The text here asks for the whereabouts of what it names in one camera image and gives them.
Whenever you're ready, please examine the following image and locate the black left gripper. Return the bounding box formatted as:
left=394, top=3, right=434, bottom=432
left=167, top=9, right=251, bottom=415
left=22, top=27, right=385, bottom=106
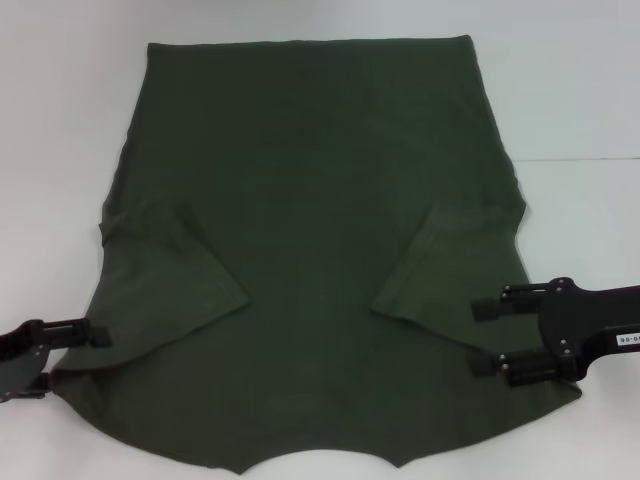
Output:
left=0, top=318, right=111, bottom=401

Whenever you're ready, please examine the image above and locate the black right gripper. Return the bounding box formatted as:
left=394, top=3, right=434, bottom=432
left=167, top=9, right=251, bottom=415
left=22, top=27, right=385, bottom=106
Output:
left=464, top=276, right=640, bottom=387

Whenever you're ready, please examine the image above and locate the dark green shirt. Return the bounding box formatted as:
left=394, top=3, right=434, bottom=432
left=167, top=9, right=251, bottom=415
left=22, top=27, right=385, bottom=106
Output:
left=47, top=34, right=584, bottom=475

